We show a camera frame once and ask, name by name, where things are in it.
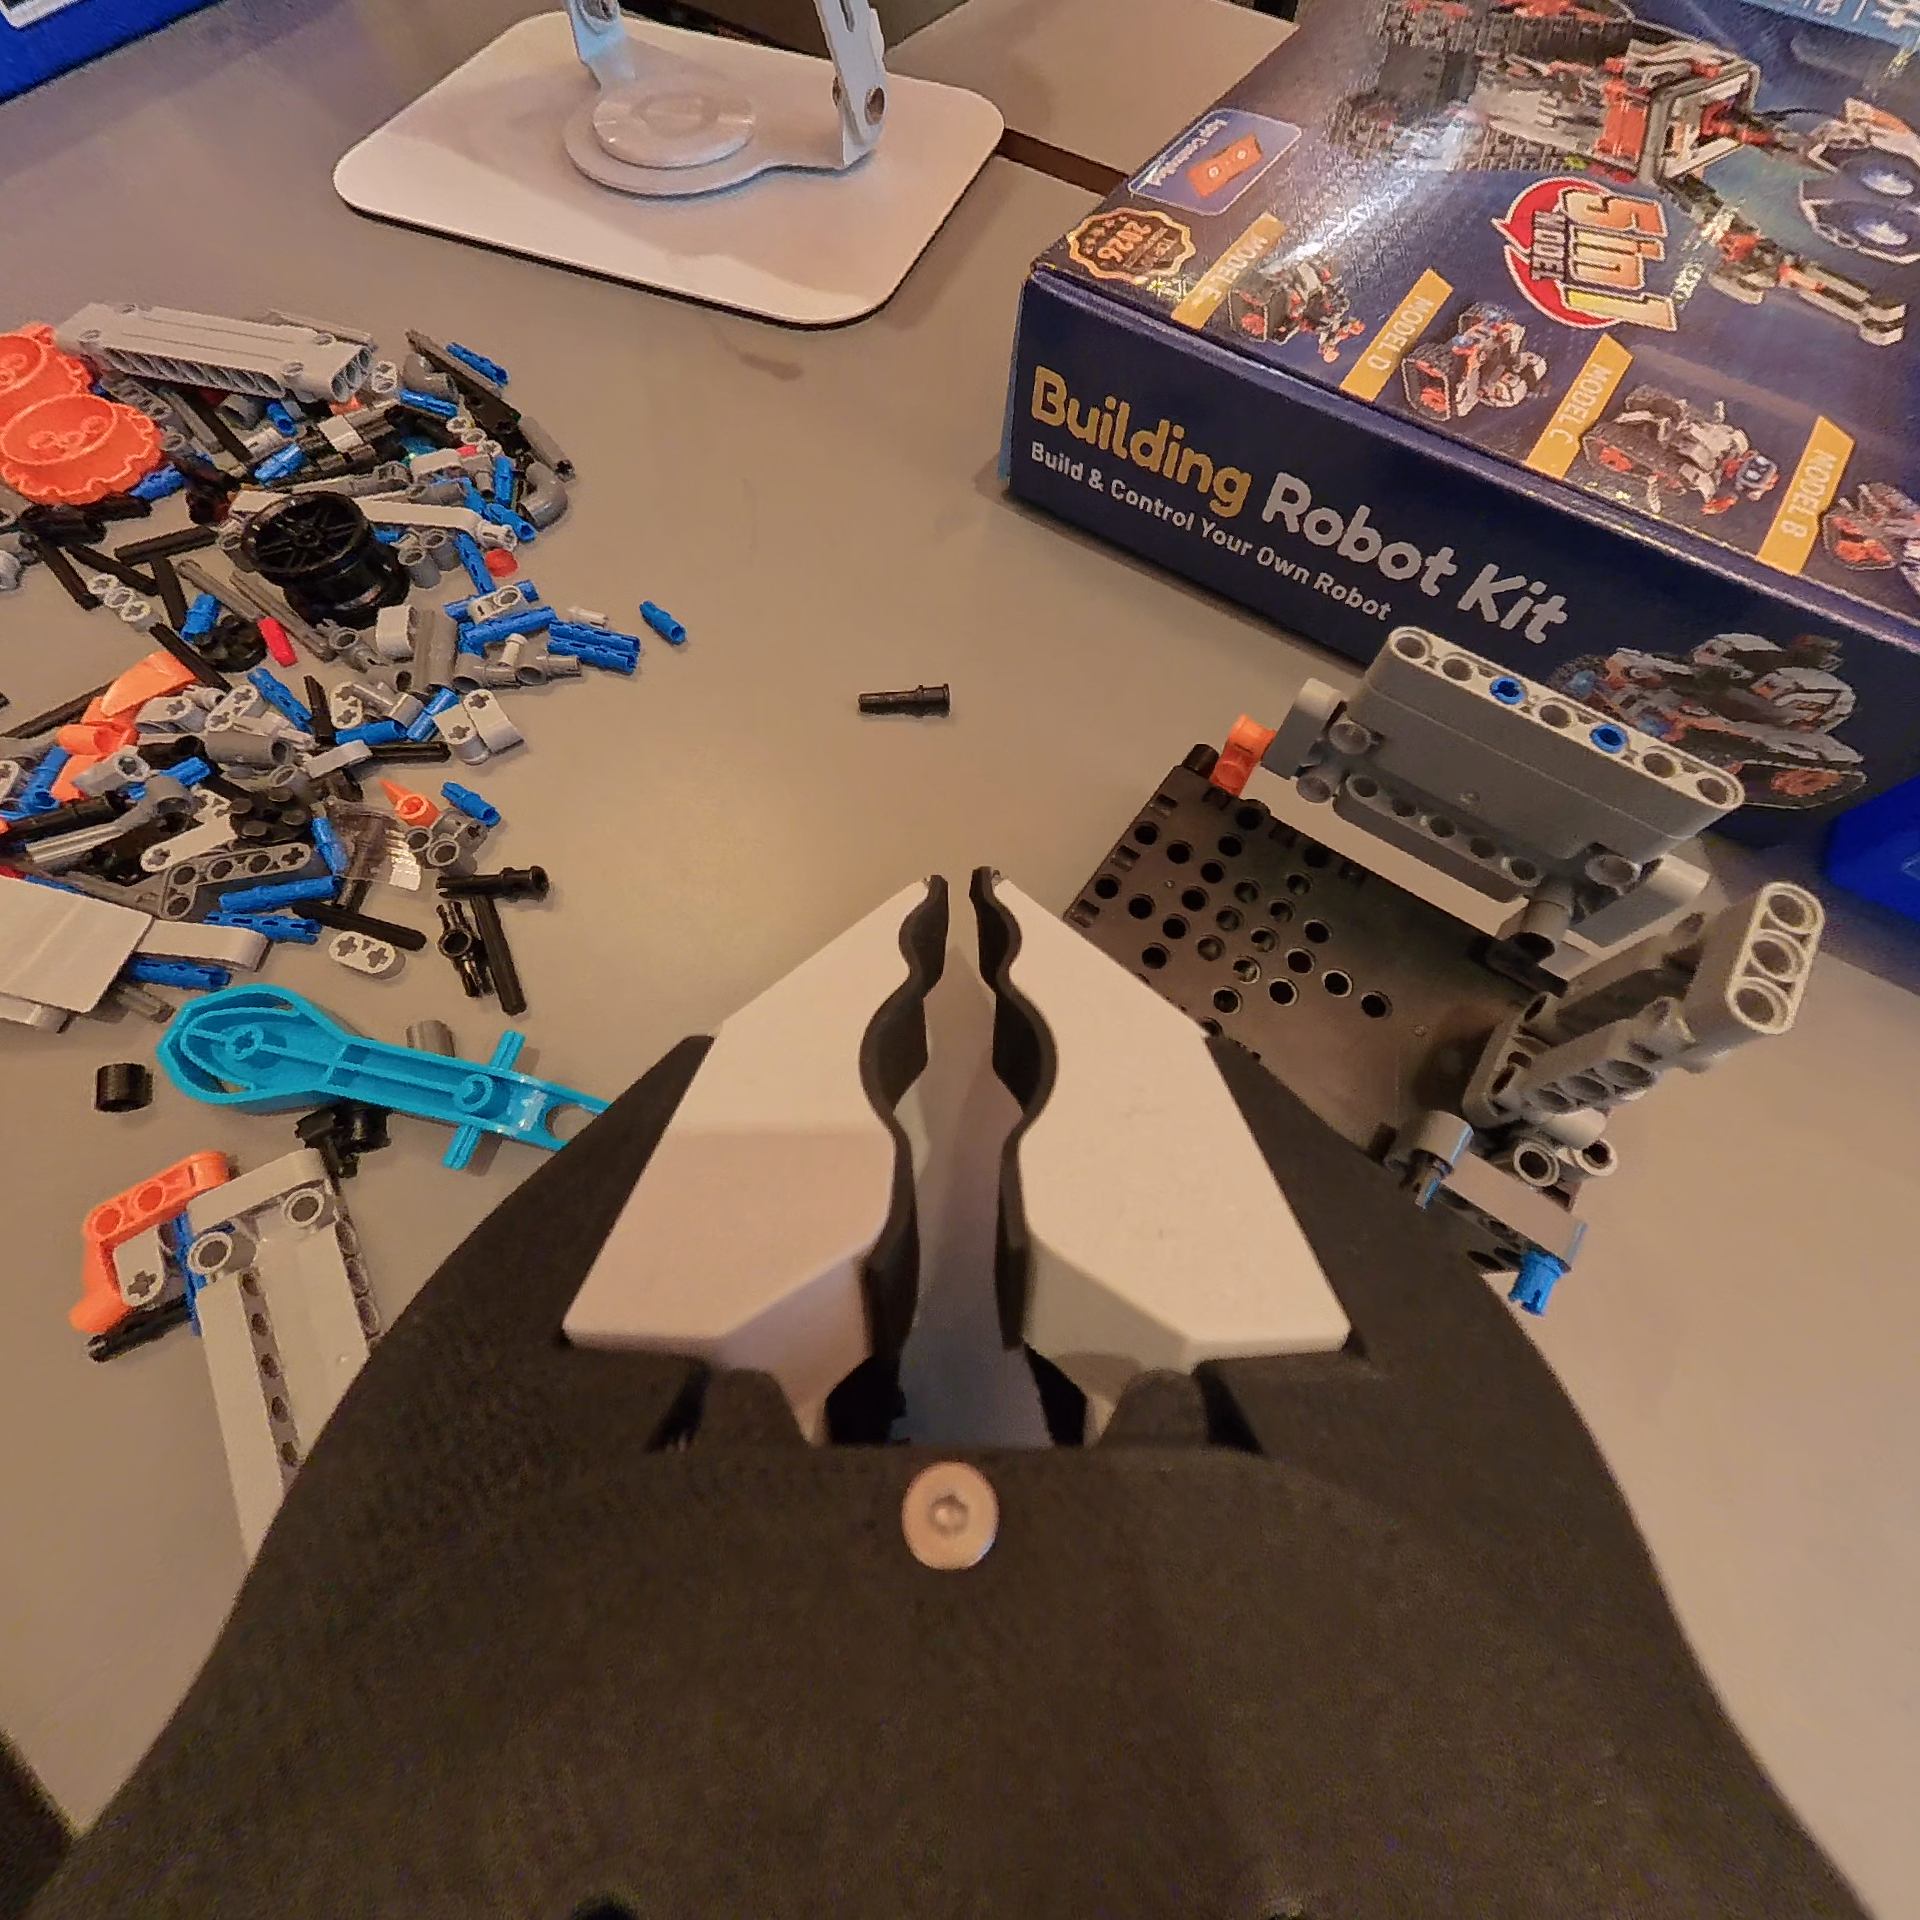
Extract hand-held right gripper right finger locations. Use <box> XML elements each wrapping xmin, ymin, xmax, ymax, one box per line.
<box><xmin>966</xmin><ymin>872</ymin><xmax>1348</xmax><ymax>1442</ymax></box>

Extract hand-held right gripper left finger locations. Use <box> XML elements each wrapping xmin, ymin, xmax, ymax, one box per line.
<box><xmin>565</xmin><ymin>877</ymin><xmax>955</xmax><ymax>1442</ymax></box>

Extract turquoise connector piece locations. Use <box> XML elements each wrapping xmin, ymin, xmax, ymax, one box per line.
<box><xmin>159</xmin><ymin>992</ymin><xmax>602</xmax><ymax>1167</ymax></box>

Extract pile of plastic building pieces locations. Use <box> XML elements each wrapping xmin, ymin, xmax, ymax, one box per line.
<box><xmin>0</xmin><ymin>301</ymin><xmax>692</xmax><ymax>1023</ymax></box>

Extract small black machine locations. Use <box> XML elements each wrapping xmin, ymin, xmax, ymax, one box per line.
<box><xmin>1064</xmin><ymin>624</ymin><xmax>1827</xmax><ymax>1316</ymax></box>

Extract white panel piece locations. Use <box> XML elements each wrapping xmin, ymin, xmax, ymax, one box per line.
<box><xmin>0</xmin><ymin>877</ymin><xmax>152</xmax><ymax>1029</ymax></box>

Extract black spoked wheel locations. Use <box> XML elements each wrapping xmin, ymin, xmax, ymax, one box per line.
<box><xmin>236</xmin><ymin>497</ymin><xmax>394</xmax><ymax>634</ymax></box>

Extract blue cardboard kit box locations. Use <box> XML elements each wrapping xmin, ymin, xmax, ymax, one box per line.
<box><xmin>1006</xmin><ymin>0</ymin><xmax>1920</xmax><ymax>992</ymax></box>

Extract white book stand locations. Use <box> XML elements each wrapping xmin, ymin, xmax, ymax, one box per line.
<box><xmin>332</xmin><ymin>0</ymin><xmax>1008</xmax><ymax>328</ymax></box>

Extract blue storage bin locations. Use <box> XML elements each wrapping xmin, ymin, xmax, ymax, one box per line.
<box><xmin>0</xmin><ymin>0</ymin><xmax>213</xmax><ymax>99</ymax></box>

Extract grey frame with orange bracket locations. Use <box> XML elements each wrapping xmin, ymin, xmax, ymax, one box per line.
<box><xmin>67</xmin><ymin>1147</ymin><xmax>386</xmax><ymax>1562</ymax></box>

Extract long grey frame piece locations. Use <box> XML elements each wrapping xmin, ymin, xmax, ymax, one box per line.
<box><xmin>54</xmin><ymin>301</ymin><xmax>378</xmax><ymax>397</ymax></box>

